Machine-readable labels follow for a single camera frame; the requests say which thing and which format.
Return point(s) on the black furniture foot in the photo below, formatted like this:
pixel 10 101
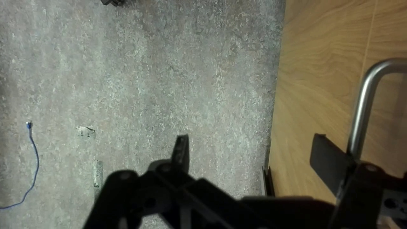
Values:
pixel 112 2

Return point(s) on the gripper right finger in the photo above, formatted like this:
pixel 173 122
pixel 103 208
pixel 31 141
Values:
pixel 359 190

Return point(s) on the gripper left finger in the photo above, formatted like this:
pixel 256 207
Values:
pixel 165 197

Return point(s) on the wooden drawer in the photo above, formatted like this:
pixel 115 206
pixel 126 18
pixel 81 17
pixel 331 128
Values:
pixel 318 95

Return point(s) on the wooden cabinet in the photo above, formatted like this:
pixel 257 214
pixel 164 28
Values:
pixel 311 79

